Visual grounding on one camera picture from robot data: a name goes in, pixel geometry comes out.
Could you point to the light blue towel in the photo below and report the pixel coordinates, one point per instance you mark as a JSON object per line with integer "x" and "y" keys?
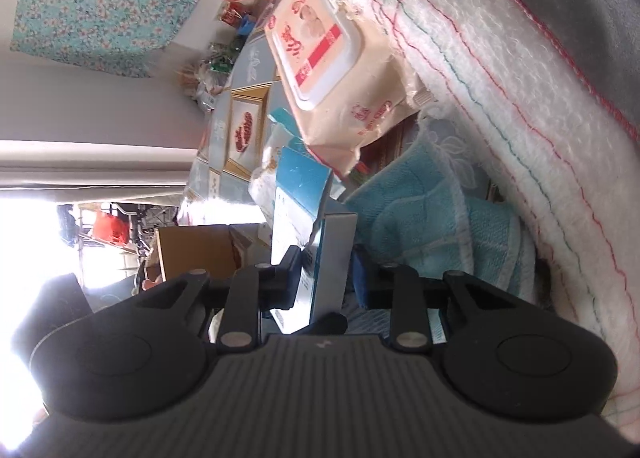
{"x": 430, "y": 208}

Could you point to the white and blue box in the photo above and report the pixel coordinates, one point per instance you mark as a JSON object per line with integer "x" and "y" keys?
{"x": 330, "y": 258}

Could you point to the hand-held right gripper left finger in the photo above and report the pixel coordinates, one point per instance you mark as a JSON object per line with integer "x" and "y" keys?
{"x": 292, "y": 265}

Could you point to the red hanging bag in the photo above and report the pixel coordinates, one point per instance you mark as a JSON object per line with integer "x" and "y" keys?
{"x": 107, "y": 228}

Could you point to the red snack packet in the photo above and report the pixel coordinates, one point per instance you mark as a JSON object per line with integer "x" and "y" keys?
{"x": 231, "y": 14}

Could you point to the white stitched blanket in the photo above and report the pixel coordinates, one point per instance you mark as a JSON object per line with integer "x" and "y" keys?
{"x": 500, "y": 103}

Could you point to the grey blanket yellow print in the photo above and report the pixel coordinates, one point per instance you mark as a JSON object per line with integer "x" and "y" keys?
{"x": 575, "y": 3}

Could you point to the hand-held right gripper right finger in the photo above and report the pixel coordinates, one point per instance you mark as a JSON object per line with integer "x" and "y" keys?
{"x": 360, "y": 280}

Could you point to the clear bag of snacks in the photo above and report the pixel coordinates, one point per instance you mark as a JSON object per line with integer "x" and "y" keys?
{"x": 205, "y": 78}

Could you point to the pink wet wipes pack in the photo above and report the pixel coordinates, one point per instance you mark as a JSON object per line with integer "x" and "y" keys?
{"x": 320, "y": 48}

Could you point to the brown cardboard box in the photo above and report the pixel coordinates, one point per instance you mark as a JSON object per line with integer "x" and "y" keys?
{"x": 195, "y": 248}

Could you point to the fruit print tablecloth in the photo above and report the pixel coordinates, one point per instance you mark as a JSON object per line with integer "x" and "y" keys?
{"x": 250, "y": 93}

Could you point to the white teal paper packet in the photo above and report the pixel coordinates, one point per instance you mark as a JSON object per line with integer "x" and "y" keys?
{"x": 267, "y": 163}

